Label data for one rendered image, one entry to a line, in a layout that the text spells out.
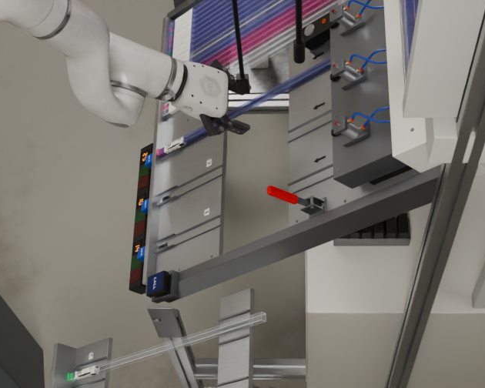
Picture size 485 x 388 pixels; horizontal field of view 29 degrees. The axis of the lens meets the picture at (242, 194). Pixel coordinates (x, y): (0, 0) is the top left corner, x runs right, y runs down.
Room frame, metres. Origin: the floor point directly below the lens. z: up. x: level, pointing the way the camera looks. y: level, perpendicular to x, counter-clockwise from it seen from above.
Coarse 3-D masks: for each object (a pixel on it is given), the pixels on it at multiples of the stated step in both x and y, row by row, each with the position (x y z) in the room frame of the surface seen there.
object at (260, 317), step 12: (228, 324) 0.53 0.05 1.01; (240, 324) 0.52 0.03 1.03; (252, 324) 0.52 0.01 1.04; (192, 336) 0.54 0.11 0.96; (204, 336) 0.53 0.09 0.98; (216, 336) 0.53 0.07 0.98; (156, 348) 0.55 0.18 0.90; (168, 348) 0.54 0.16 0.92; (120, 360) 0.56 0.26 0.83; (132, 360) 0.55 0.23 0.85; (96, 372) 0.56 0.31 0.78
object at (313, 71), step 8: (320, 64) 1.00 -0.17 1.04; (328, 64) 0.99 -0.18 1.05; (304, 72) 1.00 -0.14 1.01; (312, 72) 0.99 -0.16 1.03; (288, 80) 1.01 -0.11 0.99; (296, 80) 1.00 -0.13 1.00; (304, 80) 0.99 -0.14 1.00; (280, 88) 1.00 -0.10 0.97; (288, 88) 1.00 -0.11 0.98; (264, 96) 1.01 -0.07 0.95; (272, 96) 1.00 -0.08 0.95; (248, 104) 1.01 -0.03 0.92; (256, 104) 1.00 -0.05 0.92; (232, 112) 1.02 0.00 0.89; (240, 112) 1.01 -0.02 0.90; (200, 128) 1.03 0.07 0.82; (184, 136) 1.04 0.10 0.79; (192, 136) 1.02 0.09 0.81; (160, 152) 1.04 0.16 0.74
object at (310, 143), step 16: (304, 64) 1.03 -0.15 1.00; (320, 80) 0.97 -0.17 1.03; (304, 96) 0.96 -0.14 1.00; (320, 96) 0.94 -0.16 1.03; (304, 112) 0.93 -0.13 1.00; (320, 112) 0.90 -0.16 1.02; (304, 128) 0.89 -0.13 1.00; (320, 128) 0.87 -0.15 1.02; (304, 144) 0.86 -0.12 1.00; (320, 144) 0.84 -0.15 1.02; (304, 160) 0.83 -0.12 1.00; (320, 160) 0.81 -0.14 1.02; (304, 176) 0.79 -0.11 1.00; (320, 176) 0.78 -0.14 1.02; (400, 176) 0.70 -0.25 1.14; (304, 192) 0.76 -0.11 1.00; (320, 192) 0.75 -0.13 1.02; (336, 192) 0.73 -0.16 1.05; (352, 192) 0.71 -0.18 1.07; (368, 192) 0.70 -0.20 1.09
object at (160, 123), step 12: (168, 24) 1.38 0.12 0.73; (168, 36) 1.35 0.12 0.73; (156, 108) 1.16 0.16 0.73; (156, 120) 1.12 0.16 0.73; (156, 132) 1.09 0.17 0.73; (156, 144) 1.06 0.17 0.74; (156, 156) 1.03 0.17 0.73; (156, 168) 1.00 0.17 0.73; (156, 180) 0.98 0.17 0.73; (156, 192) 0.95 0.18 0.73; (156, 204) 0.92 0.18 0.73; (156, 216) 0.89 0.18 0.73; (156, 228) 0.87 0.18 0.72; (156, 240) 0.84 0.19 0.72; (144, 264) 0.79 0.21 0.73; (144, 276) 0.76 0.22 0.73
